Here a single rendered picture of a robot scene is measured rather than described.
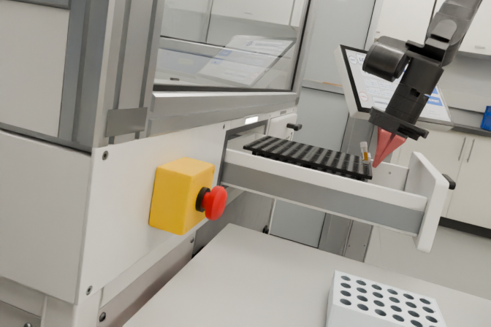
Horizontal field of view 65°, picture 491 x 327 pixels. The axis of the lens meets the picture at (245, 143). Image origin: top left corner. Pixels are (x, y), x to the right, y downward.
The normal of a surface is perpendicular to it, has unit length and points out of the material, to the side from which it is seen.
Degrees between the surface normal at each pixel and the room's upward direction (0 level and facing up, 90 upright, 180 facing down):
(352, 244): 90
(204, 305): 0
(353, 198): 90
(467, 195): 90
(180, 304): 0
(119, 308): 90
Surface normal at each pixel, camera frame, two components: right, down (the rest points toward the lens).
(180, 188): -0.29, 0.12
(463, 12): -0.22, -0.34
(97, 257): 0.94, 0.22
